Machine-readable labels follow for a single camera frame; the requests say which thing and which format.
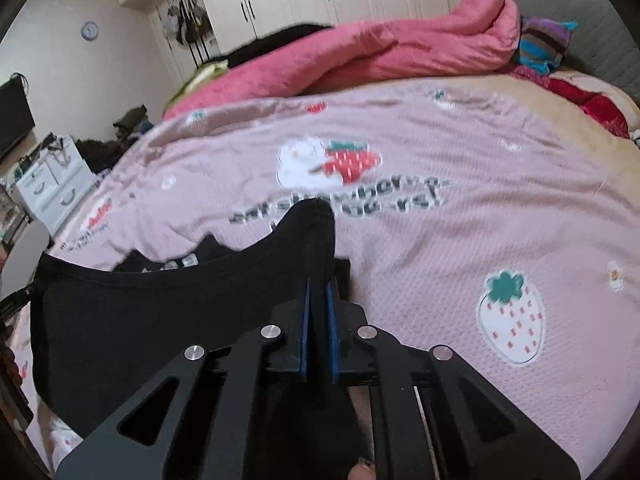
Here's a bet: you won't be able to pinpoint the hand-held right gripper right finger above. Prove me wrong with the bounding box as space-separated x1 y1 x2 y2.
325 259 583 480

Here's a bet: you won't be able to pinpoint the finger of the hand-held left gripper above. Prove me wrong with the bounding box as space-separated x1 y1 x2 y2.
0 282 38 323

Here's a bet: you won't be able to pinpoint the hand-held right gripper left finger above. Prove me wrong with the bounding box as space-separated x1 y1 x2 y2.
55 277 313 480

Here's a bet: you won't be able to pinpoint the black sweatshirt with orange cuffs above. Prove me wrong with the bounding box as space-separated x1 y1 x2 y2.
30 199 371 480

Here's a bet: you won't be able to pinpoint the dark clothes pile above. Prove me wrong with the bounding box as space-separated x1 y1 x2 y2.
75 105 151 171

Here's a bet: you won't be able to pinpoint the white drawer cabinet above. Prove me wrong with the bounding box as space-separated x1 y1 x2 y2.
12 132 98 231

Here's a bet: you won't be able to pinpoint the pink strawberry print bed sheet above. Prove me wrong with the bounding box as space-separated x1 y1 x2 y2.
0 75 640 480

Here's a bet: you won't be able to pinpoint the black television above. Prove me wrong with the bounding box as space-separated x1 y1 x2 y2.
0 74 36 161

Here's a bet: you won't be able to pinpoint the yellow green cloth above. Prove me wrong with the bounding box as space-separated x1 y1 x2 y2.
170 60 228 103

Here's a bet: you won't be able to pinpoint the pink quilt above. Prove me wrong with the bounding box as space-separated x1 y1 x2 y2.
162 0 523 121

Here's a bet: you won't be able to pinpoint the black cloth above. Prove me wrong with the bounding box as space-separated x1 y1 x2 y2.
220 22 336 68

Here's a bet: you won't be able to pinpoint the hanging bags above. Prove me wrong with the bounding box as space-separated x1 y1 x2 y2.
162 0 213 48

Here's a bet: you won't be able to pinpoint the red blanket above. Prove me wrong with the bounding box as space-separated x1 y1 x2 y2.
510 65 633 138

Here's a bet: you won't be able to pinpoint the striped knitted cloth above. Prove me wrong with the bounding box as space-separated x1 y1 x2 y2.
515 16 578 76

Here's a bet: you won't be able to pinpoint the grey padded headboard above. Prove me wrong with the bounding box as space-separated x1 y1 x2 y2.
472 0 640 131

